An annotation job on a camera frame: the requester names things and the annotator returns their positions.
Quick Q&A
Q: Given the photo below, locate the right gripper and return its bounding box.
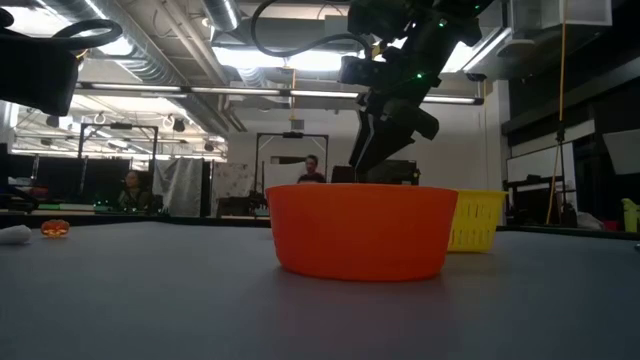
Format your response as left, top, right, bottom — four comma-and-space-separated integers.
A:
348, 45, 442, 177

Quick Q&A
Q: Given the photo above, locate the yellow plastic basket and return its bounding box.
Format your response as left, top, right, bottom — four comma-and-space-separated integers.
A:
446, 188, 509, 254

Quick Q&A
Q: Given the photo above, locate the white toy ghost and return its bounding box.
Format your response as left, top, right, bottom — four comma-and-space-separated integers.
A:
0, 224, 33, 246

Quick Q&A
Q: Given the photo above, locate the wide black monitor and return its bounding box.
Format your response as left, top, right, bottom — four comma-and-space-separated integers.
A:
367, 158, 422, 187

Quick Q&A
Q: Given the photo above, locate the small black monitor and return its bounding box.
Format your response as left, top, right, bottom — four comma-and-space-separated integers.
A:
331, 164, 358, 184

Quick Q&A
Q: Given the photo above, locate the person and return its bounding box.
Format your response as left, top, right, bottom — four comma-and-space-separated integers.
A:
297, 154, 328, 185
116, 169, 154, 212

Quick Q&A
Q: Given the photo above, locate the orange plastic bowl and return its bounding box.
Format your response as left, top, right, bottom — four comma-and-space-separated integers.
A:
264, 183, 460, 283

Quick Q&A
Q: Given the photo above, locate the large ceiling light panel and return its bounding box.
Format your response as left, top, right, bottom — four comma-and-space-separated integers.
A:
212, 29, 511, 74

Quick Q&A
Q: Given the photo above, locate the long linear ceiling light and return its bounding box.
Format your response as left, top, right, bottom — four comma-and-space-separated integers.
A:
74, 81, 485, 106

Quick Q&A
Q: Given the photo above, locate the whiteboard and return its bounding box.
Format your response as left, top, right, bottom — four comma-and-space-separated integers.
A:
506, 141, 577, 185

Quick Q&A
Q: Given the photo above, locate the black shelf unit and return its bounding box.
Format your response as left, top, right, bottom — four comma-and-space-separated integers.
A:
502, 174, 566, 226

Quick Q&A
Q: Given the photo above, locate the blue-grey table mat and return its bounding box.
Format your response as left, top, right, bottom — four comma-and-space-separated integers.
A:
0, 219, 640, 360

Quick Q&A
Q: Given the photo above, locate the black pole stand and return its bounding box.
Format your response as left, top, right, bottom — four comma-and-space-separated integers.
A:
553, 122, 577, 227

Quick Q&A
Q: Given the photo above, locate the grey plastic cover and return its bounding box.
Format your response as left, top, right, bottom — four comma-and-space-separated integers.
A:
152, 157, 206, 217

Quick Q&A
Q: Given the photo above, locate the white bag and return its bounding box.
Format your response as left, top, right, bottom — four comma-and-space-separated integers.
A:
575, 210, 605, 231

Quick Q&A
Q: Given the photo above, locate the yellow-green container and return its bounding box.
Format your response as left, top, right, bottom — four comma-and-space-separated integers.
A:
621, 197, 640, 233

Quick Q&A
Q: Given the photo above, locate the dark desk monitor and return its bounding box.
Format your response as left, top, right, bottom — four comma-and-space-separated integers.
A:
82, 157, 132, 206
35, 157, 84, 204

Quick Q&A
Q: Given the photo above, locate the orange toy pumpkin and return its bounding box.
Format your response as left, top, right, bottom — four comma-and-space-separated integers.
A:
40, 218, 71, 239

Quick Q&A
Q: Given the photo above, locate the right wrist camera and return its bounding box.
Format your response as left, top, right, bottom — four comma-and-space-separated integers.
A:
339, 55, 387, 87

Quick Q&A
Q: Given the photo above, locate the black gantry frame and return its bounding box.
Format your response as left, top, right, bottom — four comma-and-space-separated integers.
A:
254, 131, 330, 185
77, 122, 160, 174

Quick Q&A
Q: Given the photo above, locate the black right camera cable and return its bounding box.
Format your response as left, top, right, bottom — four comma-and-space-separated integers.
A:
249, 0, 374, 59

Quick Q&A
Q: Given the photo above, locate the black camera cable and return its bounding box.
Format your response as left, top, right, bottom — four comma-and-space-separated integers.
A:
249, 0, 374, 59
51, 18, 124, 52

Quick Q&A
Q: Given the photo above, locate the yellow hanging cable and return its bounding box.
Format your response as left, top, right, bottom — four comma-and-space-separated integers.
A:
545, 0, 569, 226

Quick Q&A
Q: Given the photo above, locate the silver air duct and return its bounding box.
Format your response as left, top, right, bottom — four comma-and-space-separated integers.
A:
39, 0, 236, 136

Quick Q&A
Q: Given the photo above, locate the white wall panel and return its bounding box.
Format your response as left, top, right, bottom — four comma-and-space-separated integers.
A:
601, 128, 640, 176

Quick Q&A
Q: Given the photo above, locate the black left camera cable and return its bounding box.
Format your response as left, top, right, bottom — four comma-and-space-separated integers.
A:
51, 18, 124, 52

